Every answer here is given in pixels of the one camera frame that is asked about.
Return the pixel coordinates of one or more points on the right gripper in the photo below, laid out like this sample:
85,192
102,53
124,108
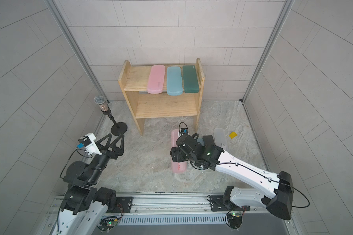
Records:
177,151

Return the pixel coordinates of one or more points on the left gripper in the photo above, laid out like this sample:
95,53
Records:
115,152

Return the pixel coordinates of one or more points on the pink pencil case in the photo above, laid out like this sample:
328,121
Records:
156,79
177,167

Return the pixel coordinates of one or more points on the clear frosted pencil case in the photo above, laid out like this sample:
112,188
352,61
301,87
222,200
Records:
220,138

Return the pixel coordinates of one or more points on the large light blue pencil case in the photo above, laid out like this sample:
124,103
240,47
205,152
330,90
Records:
174,81

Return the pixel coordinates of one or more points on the dark green pencil case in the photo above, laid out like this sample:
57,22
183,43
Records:
190,80

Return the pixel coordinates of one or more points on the small teal pencil case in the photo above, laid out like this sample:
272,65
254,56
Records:
201,141

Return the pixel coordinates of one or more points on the black pencil case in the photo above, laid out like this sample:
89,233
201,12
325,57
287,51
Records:
208,140

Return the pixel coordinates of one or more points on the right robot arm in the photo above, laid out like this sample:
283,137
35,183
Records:
274,191

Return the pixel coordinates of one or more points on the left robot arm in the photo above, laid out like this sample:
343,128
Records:
85,207

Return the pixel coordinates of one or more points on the wooden two-tier shelf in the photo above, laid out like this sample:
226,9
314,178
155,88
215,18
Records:
133,82

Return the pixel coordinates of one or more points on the microphone on black stand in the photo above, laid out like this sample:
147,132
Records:
118,128

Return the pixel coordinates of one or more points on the yellow block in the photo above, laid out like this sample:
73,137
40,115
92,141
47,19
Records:
233,135

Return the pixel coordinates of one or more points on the left circuit board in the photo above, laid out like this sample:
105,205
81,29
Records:
106,224

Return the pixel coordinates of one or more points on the circuit board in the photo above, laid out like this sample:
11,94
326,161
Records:
233,220
106,224

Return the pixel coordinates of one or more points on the right circuit board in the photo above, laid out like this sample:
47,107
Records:
233,220

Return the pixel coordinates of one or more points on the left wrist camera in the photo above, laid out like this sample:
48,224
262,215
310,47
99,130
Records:
87,144

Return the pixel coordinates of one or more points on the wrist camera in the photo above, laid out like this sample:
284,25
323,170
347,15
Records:
87,144
183,130

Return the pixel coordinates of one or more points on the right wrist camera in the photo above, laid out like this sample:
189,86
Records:
183,130

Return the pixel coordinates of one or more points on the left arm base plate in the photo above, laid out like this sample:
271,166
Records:
123,204

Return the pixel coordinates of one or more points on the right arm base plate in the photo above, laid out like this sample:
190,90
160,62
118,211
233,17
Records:
217,204

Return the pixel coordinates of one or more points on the aluminium rail frame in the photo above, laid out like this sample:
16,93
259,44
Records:
160,209

